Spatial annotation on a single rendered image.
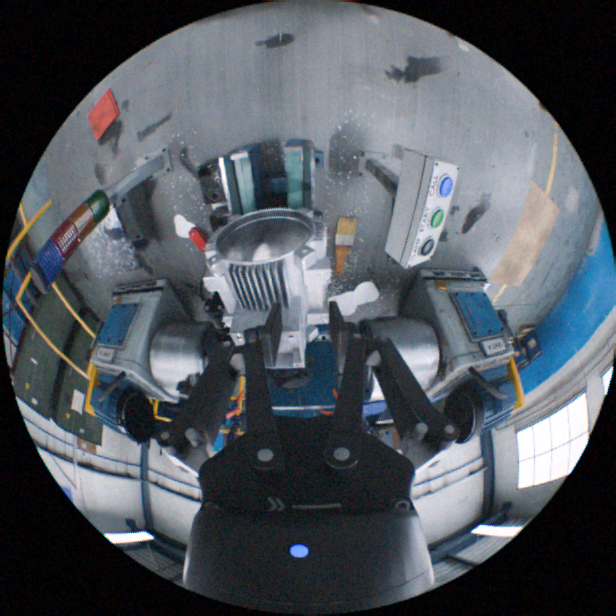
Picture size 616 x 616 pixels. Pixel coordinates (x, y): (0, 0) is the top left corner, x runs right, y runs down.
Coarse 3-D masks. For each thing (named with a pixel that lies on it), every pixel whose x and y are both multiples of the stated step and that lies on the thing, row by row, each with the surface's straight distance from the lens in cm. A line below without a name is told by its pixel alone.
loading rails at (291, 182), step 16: (256, 144) 49; (288, 144) 43; (304, 144) 42; (224, 160) 40; (240, 160) 41; (256, 160) 46; (288, 160) 40; (304, 160) 39; (320, 160) 50; (224, 176) 41; (240, 176) 42; (256, 176) 45; (272, 176) 50; (288, 176) 41; (304, 176) 40; (240, 192) 43; (256, 192) 44; (272, 192) 50; (288, 192) 42; (304, 192) 41; (240, 208) 44; (256, 208) 44; (288, 208) 43
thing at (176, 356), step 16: (160, 336) 68; (176, 336) 65; (192, 336) 62; (208, 336) 62; (160, 352) 66; (176, 352) 62; (192, 352) 59; (208, 352) 61; (160, 368) 66; (176, 368) 62; (192, 368) 59; (160, 384) 73; (176, 384) 65; (192, 384) 62
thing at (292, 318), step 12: (300, 300) 34; (240, 312) 34; (252, 312) 33; (264, 312) 33; (288, 312) 32; (300, 312) 32; (240, 324) 32; (252, 324) 32; (264, 324) 31; (288, 324) 31; (300, 324) 33; (240, 336) 32; (288, 336) 31; (300, 336) 32; (300, 348) 34; (276, 360) 41; (288, 360) 41; (300, 360) 39
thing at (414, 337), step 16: (368, 320) 60; (384, 320) 60; (400, 320) 62; (416, 320) 63; (368, 336) 57; (400, 336) 57; (416, 336) 59; (432, 336) 63; (400, 352) 56; (416, 352) 58; (432, 352) 61; (368, 368) 56; (416, 368) 58; (432, 368) 62; (368, 384) 59; (368, 400) 62
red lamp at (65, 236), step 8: (64, 224) 39; (72, 224) 38; (56, 232) 38; (64, 232) 38; (72, 232) 38; (56, 240) 37; (64, 240) 37; (72, 240) 38; (64, 248) 37; (72, 248) 38; (64, 256) 37; (64, 264) 38
